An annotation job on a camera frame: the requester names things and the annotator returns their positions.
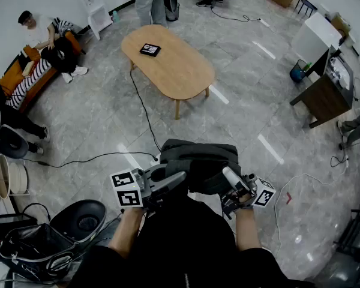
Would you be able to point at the black oval shell case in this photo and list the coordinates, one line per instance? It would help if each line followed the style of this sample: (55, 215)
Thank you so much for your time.
(10, 142)
(78, 220)

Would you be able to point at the black glass cabinet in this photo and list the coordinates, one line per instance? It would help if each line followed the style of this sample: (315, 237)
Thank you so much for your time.
(9, 229)

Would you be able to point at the oval wooden table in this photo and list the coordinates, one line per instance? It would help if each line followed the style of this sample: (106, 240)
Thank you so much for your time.
(174, 70)

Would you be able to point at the person's right forearm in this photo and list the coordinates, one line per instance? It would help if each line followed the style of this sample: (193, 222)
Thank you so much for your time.
(247, 229)

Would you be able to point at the orange sofa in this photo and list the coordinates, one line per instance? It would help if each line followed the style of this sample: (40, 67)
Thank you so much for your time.
(13, 76)

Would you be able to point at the black metal rack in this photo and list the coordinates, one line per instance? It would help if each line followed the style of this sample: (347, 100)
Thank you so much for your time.
(355, 235)

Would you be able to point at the black chair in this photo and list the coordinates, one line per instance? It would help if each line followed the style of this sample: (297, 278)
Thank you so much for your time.
(304, 1)

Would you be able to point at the dark wooden cabinet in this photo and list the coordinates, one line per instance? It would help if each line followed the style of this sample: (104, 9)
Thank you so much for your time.
(327, 97)

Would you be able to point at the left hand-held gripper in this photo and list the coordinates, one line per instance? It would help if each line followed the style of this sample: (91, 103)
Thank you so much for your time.
(129, 196)

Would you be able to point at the green bottle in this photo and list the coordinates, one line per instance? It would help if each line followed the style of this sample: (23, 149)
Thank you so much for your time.
(307, 66)

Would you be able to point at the white round stool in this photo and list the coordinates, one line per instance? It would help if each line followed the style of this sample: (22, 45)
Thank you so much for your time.
(15, 178)

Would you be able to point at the slim white power strip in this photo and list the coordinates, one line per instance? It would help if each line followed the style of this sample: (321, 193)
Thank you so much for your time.
(264, 22)

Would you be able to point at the small striped pillow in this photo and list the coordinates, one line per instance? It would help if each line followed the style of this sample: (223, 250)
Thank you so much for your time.
(63, 25)

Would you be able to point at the person's left forearm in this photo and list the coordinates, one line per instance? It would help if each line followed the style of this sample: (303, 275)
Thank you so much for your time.
(126, 232)

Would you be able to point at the white block table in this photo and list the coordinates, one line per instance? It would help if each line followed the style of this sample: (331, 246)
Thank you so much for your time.
(316, 37)

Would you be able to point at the blue waste bin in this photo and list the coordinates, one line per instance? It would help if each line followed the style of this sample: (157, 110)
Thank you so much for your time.
(297, 73)

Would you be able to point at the teal bottle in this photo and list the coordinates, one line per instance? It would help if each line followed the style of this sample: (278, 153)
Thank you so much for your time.
(116, 16)

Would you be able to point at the person's black clothing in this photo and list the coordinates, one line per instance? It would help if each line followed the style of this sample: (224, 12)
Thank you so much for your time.
(183, 244)

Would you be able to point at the black picture frame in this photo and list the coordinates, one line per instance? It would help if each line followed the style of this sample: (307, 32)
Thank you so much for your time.
(150, 49)

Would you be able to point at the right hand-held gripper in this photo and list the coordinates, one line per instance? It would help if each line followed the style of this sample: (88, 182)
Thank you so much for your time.
(262, 195)

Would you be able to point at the long striped cushion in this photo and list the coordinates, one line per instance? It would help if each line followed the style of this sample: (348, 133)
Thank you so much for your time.
(28, 82)

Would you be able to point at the black backpack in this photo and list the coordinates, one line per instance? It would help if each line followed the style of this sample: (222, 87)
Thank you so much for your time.
(201, 157)

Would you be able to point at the open black bag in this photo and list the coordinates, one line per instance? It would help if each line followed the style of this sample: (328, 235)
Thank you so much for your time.
(36, 250)

